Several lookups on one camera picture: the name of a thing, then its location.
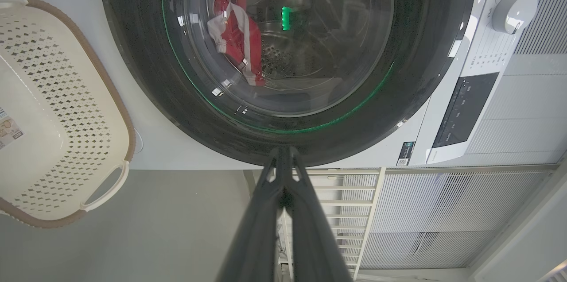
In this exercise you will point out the grey round control knob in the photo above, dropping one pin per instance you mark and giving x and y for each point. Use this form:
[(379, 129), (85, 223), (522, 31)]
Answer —
[(511, 12)]

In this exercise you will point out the perforated steel washer drum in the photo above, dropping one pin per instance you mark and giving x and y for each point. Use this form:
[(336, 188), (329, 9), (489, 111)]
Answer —
[(305, 52)]

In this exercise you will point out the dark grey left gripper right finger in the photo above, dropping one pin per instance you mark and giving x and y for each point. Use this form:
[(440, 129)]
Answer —
[(310, 246)]

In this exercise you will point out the black washing machine control panel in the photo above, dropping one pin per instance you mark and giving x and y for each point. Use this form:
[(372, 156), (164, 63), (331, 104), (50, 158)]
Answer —
[(465, 109)]

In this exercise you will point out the white metal slatted rack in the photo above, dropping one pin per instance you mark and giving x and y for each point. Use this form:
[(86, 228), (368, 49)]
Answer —
[(354, 202)]

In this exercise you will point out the white front-load washing machine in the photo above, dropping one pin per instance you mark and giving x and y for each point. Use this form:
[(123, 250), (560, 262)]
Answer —
[(150, 140)]

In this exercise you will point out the black round glass washer door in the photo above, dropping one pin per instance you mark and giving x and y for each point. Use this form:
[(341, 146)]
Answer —
[(146, 52)]

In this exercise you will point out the paper product label sticker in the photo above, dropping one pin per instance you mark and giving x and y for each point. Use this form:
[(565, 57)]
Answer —
[(9, 129)]

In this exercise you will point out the cream perforated laundry basket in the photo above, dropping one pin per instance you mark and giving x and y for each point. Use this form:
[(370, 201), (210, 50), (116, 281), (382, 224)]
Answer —
[(57, 109)]

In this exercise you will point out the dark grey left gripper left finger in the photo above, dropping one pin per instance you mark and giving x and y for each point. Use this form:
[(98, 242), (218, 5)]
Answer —
[(252, 246)]

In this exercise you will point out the black QR code sticker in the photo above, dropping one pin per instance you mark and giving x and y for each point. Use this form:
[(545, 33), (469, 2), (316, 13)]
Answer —
[(405, 153)]

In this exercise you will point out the red garment with white trim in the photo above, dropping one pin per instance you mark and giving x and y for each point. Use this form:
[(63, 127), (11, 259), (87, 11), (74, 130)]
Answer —
[(237, 38)]

